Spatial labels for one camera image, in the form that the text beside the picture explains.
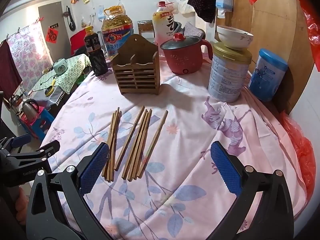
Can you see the white ceramic bowl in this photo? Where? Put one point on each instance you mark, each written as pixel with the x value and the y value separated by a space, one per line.
pixel 235 40

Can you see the wooden wardrobe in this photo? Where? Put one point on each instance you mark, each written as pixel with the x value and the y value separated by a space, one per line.
pixel 272 30

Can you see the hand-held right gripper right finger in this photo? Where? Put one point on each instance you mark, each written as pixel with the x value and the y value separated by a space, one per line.
pixel 225 167

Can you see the pink floral tablecloth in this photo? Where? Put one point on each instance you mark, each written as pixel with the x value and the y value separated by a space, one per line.
pixel 190 135

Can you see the large cooking oil bottle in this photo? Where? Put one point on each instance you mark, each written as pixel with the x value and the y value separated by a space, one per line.
pixel 116 30

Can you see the red door poster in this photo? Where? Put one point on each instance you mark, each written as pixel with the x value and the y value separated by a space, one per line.
pixel 52 35

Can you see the black hanging bag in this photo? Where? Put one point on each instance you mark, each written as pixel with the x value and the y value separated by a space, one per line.
pixel 71 21

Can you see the patterned chair cushion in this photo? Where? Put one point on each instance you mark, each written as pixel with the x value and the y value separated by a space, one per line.
pixel 193 30

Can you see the pink floral hanging sheet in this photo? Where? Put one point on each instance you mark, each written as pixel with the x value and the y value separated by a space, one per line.
pixel 30 52

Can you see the white drink bottle red cap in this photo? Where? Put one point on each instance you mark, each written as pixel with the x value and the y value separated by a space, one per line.
pixel 165 25

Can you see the milk powder tin gold lid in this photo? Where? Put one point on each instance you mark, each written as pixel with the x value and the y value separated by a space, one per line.
pixel 226 77

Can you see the dark soy sauce bottle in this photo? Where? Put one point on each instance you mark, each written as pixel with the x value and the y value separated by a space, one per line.
pixel 96 55

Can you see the red electric pot glass lid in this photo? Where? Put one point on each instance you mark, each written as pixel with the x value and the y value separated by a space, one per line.
pixel 185 57

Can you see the red cloth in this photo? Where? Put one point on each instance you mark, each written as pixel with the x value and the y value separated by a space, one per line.
pixel 77 41

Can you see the mint green rice cooker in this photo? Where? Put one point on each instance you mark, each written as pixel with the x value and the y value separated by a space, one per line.
pixel 59 67

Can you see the maroon hanging cloth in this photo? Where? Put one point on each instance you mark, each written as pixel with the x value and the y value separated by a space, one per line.
pixel 8 67

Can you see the steel kettle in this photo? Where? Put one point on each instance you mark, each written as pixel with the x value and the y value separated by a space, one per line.
pixel 30 107

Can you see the green checked tablecloth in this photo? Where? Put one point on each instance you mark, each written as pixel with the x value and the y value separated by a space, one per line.
pixel 71 67

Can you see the dark dotted hanging garment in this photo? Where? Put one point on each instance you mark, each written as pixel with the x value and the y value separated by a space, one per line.
pixel 203 0

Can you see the yellow round brush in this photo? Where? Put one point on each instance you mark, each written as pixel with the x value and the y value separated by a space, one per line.
pixel 50 90

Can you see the clear plastic bag red contents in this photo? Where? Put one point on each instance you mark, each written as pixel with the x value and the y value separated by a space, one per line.
pixel 171 5

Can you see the wooden chair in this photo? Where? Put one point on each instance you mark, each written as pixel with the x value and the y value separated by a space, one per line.
pixel 146 30

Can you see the wooden slatted chopstick holder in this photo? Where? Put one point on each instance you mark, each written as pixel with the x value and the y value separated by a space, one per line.
pixel 136 73

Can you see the blue plastic canister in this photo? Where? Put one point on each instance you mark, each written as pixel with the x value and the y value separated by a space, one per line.
pixel 266 77

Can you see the blue plastic stool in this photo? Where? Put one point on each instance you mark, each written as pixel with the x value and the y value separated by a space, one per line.
pixel 40 125

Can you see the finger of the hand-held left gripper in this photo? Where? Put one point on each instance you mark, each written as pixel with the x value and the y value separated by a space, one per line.
pixel 47 151
pixel 21 140

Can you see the person's left hand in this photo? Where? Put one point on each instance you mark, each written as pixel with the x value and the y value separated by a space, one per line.
pixel 21 202

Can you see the set of wooden chopsticks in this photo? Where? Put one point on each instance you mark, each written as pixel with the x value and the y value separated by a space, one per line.
pixel 140 140

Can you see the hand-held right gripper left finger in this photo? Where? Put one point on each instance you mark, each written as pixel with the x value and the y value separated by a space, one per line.
pixel 93 171

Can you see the grey door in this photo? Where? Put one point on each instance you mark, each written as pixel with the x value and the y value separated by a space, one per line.
pixel 53 15

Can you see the small blue hanging bag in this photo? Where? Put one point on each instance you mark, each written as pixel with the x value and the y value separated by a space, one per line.
pixel 101 13

